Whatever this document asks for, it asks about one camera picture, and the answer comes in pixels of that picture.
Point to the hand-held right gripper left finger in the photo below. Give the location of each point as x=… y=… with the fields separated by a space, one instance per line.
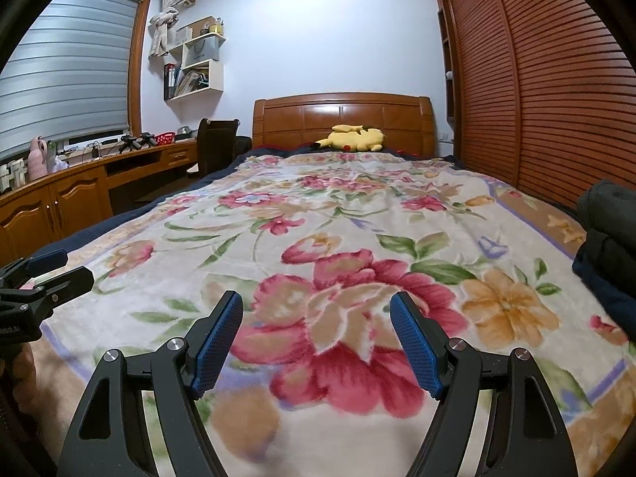
x=216 y=345

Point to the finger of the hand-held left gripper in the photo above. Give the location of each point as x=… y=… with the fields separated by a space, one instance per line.
x=59 y=283
x=47 y=260

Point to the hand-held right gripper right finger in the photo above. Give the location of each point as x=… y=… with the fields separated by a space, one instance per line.
x=415 y=348

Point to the black jacket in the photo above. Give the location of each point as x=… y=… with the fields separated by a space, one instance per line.
x=611 y=203

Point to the person's left forearm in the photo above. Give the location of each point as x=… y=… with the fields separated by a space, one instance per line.
x=20 y=432

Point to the person's left hand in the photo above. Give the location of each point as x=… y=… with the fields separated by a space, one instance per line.
x=22 y=372

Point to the wooden desk with cabinets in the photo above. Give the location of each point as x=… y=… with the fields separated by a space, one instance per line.
x=74 y=198

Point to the white containers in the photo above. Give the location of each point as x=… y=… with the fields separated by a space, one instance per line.
x=12 y=176

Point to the lilac plastic bag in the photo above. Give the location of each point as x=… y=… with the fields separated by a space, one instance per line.
x=60 y=164

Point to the pink bottle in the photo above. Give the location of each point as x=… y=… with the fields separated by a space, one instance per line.
x=37 y=159

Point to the floral blanket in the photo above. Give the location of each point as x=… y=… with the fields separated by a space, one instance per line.
x=348 y=218

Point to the black stand device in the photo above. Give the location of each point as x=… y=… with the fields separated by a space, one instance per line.
x=134 y=141

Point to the red basket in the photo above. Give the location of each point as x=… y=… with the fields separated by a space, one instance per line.
x=164 y=138

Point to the grey metal bowl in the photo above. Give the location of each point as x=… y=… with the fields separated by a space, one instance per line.
x=186 y=132

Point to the grey window blind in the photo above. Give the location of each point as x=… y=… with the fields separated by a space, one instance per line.
x=64 y=69

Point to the navy folded garment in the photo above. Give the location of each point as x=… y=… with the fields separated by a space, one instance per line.
x=606 y=298

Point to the dark brown chair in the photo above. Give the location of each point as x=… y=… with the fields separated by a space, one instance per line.
x=216 y=144

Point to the yellow plush toy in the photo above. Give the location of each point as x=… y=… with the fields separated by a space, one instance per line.
x=355 y=139

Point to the black binder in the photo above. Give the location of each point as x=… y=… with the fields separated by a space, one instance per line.
x=170 y=79

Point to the black folded garment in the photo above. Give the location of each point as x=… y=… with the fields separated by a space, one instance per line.
x=613 y=248

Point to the stack of books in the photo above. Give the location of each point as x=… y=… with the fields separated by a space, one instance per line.
x=191 y=82

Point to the wooden bed headboard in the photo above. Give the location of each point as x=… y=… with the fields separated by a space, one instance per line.
x=298 y=119

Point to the beige tied curtain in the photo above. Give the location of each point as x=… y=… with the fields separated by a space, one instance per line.
x=164 y=25

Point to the grey paper bag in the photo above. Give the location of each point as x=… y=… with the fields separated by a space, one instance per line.
x=204 y=49

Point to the cardboard box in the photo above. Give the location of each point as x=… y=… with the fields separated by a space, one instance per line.
x=183 y=35

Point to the wooden louvered wardrobe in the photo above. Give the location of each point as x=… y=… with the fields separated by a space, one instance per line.
x=546 y=84

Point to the white wall socket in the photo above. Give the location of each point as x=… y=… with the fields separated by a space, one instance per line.
x=443 y=136

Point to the wooden window frame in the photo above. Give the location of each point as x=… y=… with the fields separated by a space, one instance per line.
x=138 y=59

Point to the white wall shelf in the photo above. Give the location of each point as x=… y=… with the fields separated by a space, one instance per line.
x=216 y=77

